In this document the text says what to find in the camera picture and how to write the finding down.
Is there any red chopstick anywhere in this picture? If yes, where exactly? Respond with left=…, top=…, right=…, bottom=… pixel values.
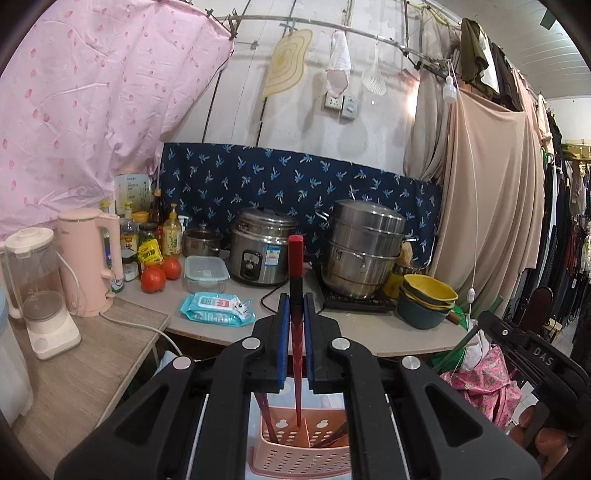
left=288, top=235, right=304, bottom=427

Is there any dark maroon chopstick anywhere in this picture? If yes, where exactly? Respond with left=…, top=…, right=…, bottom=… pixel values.
left=311, top=421, right=349, bottom=448

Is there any person's right hand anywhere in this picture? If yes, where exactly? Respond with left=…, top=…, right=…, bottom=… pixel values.
left=508, top=405, right=570, bottom=479

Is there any blue wet wipes pack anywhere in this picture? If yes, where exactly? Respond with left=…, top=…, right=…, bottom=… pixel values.
left=179, top=292, right=256, bottom=328

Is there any silver rice cooker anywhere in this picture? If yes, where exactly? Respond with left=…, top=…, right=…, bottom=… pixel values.
left=229, top=207, right=297, bottom=286

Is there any pink floral bag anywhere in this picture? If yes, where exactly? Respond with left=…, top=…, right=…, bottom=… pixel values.
left=441, top=345, right=522, bottom=430

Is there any black induction cooktop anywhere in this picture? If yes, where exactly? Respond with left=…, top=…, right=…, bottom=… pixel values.
left=322, top=290, right=397, bottom=313

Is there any large stainless steamer pot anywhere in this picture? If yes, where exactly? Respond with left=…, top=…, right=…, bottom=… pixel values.
left=317, top=200, right=417, bottom=300

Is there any clear lidded food container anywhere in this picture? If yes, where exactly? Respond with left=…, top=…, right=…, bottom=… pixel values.
left=183, top=255, right=229, bottom=294

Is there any small glass lidded pot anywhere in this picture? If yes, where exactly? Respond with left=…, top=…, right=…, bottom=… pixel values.
left=182, top=223, right=222, bottom=257

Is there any dark blue bowl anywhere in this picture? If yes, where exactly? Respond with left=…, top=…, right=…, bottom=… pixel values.
left=397, top=293, right=452, bottom=330

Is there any right red tomato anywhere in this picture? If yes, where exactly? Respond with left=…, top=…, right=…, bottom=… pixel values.
left=160, top=258, right=182, bottom=280

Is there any red tomato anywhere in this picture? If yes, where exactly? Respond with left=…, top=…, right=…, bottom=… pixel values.
left=140, top=267, right=166, bottom=294
left=160, top=258, right=182, bottom=280

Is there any yellow bowl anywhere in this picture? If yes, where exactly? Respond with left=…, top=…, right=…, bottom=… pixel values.
left=403, top=274, right=459, bottom=304

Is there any left red tomato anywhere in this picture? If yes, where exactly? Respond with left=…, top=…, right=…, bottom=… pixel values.
left=140, top=267, right=166, bottom=294

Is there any yellow oil bottle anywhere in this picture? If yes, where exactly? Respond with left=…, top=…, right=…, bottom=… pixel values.
left=162, top=203, right=182, bottom=258

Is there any navy blue patterned cloth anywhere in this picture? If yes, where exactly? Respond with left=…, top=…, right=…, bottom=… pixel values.
left=159, top=143, right=442, bottom=267

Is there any yellow seasoning packet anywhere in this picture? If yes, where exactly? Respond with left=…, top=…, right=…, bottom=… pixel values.
left=137, top=238, right=163, bottom=266

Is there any pink utensil holder basket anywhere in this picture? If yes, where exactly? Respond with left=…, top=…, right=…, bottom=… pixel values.
left=249, top=407, right=351, bottom=479

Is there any soy sauce bottle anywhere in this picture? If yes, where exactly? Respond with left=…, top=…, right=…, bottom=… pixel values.
left=120, top=201, right=139, bottom=254

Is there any pink electric kettle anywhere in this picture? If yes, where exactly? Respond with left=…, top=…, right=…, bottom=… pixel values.
left=56, top=208, right=123, bottom=317

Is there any white hanging strainer ladle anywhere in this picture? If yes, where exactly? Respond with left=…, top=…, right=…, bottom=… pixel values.
left=362, top=44, right=387, bottom=96

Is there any beige hanging curtain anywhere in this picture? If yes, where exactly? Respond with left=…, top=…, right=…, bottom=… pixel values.
left=404, top=72, right=545, bottom=314

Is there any yellow hanging cutting board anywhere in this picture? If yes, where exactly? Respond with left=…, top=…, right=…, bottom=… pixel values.
left=263, top=29, right=312, bottom=98

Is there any white blender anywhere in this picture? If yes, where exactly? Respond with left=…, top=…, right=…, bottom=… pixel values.
left=3, top=227, right=81, bottom=360

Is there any pink floral curtain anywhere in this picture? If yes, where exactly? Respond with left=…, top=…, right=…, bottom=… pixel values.
left=1, top=1, right=235, bottom=236

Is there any blue rimmed plastic bin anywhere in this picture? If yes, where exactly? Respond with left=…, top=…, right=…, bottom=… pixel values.
left=0, top=289, right=34, bottom=427

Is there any wall power socket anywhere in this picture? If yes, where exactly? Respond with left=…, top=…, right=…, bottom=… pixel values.
left=324, top=93, right=359, bottom=121

